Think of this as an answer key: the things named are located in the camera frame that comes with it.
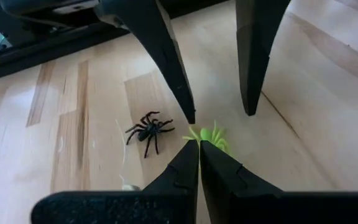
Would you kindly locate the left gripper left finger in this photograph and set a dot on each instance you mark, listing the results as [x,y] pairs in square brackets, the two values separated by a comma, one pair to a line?
[182,180]

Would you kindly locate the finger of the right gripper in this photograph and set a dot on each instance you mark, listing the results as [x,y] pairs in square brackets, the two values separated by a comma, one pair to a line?
[255,46]
[154,46]

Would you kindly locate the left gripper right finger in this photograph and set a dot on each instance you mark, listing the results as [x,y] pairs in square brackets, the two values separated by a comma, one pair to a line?
[222,183]

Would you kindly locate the green toy spider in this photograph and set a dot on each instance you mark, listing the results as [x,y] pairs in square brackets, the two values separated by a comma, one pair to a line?
[207,134]

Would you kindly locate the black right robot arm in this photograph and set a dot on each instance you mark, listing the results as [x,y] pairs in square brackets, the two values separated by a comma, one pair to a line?
[20,32]

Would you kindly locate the black toy spider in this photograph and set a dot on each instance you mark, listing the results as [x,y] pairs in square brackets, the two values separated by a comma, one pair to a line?
[149,130]

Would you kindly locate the black aluminium table frame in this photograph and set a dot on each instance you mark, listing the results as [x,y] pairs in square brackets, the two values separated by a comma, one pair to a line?
[57,49]

